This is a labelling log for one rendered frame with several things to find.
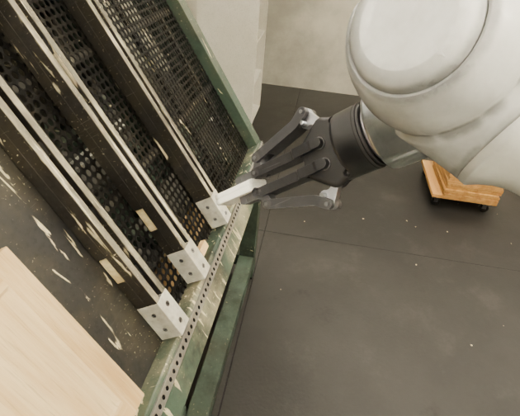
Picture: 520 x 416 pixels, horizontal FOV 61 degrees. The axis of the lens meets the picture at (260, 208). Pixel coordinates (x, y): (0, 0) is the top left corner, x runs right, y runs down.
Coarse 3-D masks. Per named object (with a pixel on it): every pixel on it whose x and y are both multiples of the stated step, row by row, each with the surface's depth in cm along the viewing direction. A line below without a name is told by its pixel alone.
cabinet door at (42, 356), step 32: (0, 256) 87; (0, 288) 85; (32, 288) 91; (0, 320) 83; (32, 320) 89; (64, 320) 95; (0, 352) 81; (32, 352) 87; (64, 352) 93; (96, 352) 100; (0, 384) 79; (32, 384) 85; (64, 384) 91; (96, 384) 98; (128, 384) 105
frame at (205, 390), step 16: (256, 208) 243; (256, 224) 249; (256, 240) 261; (240, 256) 263; (240, 272) 251; (240, 288) 241; (224, 304) 231; (240, 304) 233; (224, 320) 221; (224, 336) 213; (208, 352) 205; (224, 352) 206; (208, 368) 198; (224, 368) 207; (208, 384) 192; (192, 400) 185; (208, 400) 185
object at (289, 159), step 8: (304, 144) 51; (312, 144) 50; (320, 144) 50; (288, 152) 53; (296, 152) 52; (304, 152) 51; (272, 160) 55; (280, 160) 54; (288, 160) 53; (296, 160) 53; (256, 168) 56; (264, 168) 56; (272, 168) 55; (280, 168) 55; (256, 176) 56
